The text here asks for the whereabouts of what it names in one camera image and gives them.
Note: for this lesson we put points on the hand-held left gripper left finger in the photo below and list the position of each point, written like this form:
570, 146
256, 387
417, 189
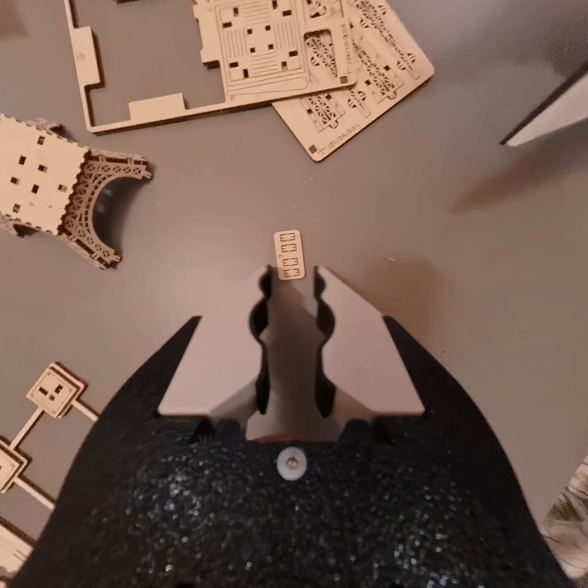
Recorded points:
216, 367

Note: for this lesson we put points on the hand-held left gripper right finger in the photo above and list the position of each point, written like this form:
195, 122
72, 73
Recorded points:
367, 367

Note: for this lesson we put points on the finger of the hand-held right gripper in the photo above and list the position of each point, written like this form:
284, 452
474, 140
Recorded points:
560, 110

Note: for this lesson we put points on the small rectangular wooden piece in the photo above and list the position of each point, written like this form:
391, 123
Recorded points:
289, 255

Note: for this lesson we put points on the wooden tower base model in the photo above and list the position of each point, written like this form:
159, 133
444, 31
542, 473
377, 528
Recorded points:
36, 183

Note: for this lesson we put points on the wooden sheet with square plate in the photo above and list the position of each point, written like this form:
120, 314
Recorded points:
85, 59

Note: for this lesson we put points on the grey desk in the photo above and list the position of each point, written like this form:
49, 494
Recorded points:
413, 275

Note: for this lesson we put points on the wooden sheet with lattice parts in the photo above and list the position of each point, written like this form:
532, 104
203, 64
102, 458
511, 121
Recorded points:
415, 76

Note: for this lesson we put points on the person's printed shirt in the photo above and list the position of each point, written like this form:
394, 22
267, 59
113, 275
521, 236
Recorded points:
569, 519

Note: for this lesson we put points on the wooden frame with square feet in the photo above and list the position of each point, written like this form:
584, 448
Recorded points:
53, 390

